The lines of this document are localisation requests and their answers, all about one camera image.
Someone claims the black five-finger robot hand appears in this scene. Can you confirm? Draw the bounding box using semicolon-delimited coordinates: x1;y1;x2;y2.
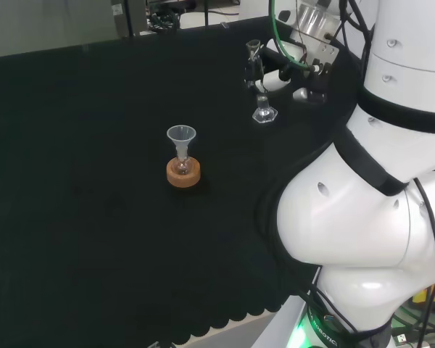
255;46;340;106

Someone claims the clear graduated cylinder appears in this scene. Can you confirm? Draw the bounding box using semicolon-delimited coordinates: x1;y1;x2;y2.
243;39;279;126

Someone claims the clear round-bottom flask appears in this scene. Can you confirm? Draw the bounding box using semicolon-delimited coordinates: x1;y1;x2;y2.
173;152;194;177

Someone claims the clear plastic funnel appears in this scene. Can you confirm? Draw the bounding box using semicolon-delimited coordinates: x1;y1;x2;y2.
166;125;198;162

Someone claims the black bench cloth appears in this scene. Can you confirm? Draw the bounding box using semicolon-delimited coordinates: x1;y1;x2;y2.
0;15;365;346

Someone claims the yellow stop button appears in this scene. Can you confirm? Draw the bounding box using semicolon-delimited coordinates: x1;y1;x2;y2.
412;274;435;317

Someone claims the pale board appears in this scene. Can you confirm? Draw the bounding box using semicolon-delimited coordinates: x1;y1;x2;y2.
0;0;136;59

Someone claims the coiled cable bundle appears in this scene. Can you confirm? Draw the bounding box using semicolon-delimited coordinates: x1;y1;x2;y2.
146;7;183;34

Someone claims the cork ring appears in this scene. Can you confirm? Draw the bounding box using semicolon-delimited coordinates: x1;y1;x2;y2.
165;157;202;189

